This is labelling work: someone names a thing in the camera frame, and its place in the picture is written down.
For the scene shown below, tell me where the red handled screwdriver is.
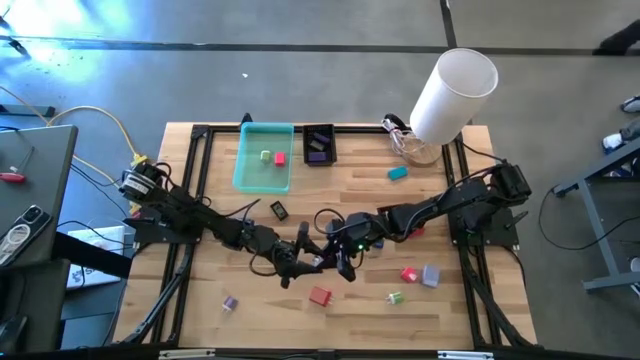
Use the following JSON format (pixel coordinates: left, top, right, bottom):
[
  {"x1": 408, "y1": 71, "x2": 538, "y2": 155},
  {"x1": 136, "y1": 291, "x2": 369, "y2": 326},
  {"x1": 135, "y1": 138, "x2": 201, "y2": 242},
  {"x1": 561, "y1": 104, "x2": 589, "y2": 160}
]
[{"x1": 0, "y1": 144, "x2": 36, "y2": 185}]

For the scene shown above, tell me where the black digital clock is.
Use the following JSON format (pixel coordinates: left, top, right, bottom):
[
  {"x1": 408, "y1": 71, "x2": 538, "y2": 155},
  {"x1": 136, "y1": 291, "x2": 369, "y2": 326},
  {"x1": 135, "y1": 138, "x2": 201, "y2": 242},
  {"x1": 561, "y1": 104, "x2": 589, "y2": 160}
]
[{"x1": 269, "y1": 200, "x2": 290, "y2": 222}]

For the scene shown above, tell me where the small black mesh basket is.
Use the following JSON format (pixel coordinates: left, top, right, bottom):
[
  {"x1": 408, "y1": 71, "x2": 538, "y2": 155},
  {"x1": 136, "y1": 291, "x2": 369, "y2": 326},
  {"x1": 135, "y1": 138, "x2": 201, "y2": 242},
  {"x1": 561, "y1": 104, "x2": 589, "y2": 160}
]
[{"x1": 301, "y1": 122, "x2": 338, "y2": 168}]

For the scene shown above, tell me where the black floor cable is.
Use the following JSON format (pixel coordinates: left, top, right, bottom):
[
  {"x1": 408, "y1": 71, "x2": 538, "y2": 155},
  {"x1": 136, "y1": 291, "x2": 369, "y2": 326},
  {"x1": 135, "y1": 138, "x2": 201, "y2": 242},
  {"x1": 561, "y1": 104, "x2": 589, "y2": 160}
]
[{"x1": 537, "y1": 184, "x2": 640, "y2": 253}]

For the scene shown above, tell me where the black aluminium rail frame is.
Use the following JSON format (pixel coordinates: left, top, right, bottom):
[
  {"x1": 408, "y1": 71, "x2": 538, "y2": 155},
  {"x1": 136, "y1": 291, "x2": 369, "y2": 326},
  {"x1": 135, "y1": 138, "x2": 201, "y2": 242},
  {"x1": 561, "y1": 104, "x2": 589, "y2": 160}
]
[{"x1": 115, "y1": 122, "x2": 539, "y2": 351}]

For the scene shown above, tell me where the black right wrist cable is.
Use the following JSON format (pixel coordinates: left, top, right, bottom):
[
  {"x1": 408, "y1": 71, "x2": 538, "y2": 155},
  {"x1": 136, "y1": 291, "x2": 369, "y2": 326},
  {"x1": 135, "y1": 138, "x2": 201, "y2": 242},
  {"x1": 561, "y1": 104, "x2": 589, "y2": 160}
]
[{"x1": 312, "y1": 207, "x2": 349, "y2": 236}]

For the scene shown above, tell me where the teal translucent plastic bin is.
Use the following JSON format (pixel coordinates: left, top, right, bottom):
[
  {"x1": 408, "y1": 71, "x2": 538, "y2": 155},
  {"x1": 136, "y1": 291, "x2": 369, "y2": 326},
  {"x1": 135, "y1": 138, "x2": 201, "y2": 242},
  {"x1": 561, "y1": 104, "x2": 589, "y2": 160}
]
[{"x1": 232, "y1": 121, "x2": 296, "y2": 196}]

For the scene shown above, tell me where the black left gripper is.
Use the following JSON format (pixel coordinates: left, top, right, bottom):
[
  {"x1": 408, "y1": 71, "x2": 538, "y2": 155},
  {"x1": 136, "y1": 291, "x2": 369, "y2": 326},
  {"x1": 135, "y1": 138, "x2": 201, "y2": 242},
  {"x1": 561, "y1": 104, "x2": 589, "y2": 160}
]
[{"x1": 252, "y1": 222, "x2": 325, "y2": 290}]

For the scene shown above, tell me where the grey metal table frame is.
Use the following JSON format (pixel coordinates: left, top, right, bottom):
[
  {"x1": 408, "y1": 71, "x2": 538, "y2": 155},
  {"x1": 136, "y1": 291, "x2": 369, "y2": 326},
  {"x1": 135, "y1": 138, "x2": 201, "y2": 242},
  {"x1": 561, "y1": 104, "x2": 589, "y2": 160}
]
[{"x1": 552, "y1": 137, "x2": 640, "y2": 294}]

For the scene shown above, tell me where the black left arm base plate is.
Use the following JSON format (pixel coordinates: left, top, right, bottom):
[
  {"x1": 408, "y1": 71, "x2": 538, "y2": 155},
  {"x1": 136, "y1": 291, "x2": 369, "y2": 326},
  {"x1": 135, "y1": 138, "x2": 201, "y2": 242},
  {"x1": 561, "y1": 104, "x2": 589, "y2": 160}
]
[{"x1": 132, "y1": 204, "x2": 207, "y2": 246}]

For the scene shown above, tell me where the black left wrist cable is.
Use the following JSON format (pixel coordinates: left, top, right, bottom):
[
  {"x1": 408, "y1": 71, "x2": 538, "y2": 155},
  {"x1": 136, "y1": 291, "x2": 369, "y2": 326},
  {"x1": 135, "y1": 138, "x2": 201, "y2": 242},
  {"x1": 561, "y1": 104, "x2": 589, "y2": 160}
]
[{"x1": 217, "y1": 198, "x2": 263, "y2": 221}]

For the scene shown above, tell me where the black front mounting bar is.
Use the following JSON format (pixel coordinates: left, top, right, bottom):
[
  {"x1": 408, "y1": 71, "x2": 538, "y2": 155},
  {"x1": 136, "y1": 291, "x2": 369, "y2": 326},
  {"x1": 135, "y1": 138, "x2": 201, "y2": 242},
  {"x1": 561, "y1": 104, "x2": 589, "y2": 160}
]
[{"x1": 0, "y1": 343, "x2": 640, "y2": 360}]

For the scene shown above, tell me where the dark grey side desk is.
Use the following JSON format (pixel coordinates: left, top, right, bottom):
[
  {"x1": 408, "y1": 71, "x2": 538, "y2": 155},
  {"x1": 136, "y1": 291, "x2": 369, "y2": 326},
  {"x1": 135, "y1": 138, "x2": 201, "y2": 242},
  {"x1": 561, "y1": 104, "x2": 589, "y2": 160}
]
[{"x1": 0, "y1": 124, "x2": 80, "y2": 274}]

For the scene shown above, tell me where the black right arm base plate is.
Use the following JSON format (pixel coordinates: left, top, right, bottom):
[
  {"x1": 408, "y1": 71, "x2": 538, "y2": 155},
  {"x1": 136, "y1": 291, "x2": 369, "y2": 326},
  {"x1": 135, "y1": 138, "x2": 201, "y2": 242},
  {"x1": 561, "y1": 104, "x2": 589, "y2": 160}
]
[{"x1": 446, "y1": 205, "x2": 521, "y2": 247}]

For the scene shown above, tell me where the white coiled lamp cable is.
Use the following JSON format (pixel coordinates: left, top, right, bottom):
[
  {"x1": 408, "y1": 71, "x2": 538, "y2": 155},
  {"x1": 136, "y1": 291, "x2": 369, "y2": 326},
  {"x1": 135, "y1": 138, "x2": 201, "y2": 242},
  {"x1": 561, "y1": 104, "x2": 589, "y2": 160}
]
[{"x1": 381, "y1": 113, "x2": 426, "y2": 157}]

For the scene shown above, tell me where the white shade wooden base lamp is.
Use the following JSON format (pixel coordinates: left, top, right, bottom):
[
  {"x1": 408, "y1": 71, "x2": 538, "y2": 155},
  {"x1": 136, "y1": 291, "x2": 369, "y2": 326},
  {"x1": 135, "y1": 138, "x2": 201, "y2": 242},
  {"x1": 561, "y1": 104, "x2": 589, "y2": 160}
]
[{"x1": 399, "y1": 47, "x2": 500, "y2": 169}]

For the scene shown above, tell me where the smartphone in clear case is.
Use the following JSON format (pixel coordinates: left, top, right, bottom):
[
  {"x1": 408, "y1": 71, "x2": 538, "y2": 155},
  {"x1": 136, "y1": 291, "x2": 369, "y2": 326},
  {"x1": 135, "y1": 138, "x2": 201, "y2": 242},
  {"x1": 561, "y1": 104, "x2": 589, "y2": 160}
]
[{"x1": 0, "y1": 203, "x2": 53, "y2": 267}]

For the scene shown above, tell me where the white cardboard box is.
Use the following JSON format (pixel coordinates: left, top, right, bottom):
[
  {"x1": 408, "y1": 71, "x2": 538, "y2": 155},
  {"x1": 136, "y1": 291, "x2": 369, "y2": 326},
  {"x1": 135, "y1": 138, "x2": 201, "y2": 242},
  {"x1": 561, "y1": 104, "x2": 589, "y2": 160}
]
[{"x1": 66, "y1": 224, "x2": 132, "y2": 291}]

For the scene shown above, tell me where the large red wall charger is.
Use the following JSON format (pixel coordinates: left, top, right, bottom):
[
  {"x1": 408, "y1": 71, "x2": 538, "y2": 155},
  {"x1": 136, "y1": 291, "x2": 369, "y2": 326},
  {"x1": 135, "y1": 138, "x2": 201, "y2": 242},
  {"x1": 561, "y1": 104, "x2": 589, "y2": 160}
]
[{"x1": 308, "y1": 284, "x2": 335, "y2": 309}]

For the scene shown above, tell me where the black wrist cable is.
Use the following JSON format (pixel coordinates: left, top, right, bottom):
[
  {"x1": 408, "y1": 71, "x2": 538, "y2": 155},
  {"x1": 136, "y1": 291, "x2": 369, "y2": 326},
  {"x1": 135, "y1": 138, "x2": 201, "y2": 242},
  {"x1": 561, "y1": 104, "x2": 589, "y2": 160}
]
[
  {"x1": 312, "y1": 207, "x2": 349, "y2": 236},
  {"x1": 217, "y1": 198, "x2": 263, "y2": 221}
]

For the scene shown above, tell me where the black desk support beam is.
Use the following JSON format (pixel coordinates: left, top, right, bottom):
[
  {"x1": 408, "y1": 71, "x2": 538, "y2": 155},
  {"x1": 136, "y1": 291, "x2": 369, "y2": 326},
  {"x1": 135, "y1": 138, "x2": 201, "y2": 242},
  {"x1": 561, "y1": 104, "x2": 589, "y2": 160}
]
[{"x1": 49, "y1": 230, "x2": 134, "y2": 279}]

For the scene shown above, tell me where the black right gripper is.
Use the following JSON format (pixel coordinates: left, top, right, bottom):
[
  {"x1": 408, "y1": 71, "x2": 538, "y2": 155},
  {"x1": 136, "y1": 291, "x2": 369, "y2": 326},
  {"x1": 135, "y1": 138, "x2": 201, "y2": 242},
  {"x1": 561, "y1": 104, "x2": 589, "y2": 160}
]
[{"x1": 319, "y1": 213, "x2": 384, "y2": 283}]

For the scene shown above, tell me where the yellow power cable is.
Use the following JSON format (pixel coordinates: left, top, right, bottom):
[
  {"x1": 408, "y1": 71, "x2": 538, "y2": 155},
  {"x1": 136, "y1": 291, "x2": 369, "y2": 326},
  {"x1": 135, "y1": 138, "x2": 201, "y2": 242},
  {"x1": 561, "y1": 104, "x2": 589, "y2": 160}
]
[{"x1": 0, "y1": 84, "x2": 150, "y2": 216}]

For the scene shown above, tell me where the lavender grey wall charger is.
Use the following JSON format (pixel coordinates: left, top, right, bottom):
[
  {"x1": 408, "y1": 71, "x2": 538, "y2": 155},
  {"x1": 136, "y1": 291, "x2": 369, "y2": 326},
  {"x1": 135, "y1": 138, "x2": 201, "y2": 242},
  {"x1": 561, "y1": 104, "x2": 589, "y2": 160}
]
[{"x1": 421, "y1": 265, "x2": 442, "y2": 289}]

